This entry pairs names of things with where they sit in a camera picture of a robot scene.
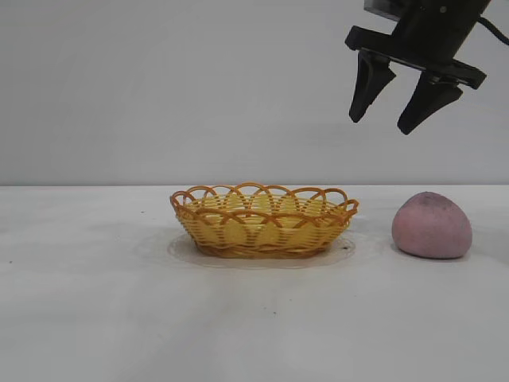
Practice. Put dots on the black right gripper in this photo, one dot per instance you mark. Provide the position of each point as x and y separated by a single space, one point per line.
433 33

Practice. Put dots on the yellow woven plastic basket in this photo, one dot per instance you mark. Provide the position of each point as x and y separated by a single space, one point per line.
262 235

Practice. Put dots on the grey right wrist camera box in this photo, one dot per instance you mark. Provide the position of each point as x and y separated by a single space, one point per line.
381 7

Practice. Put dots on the pink round stone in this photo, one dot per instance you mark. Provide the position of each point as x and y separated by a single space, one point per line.
431 227

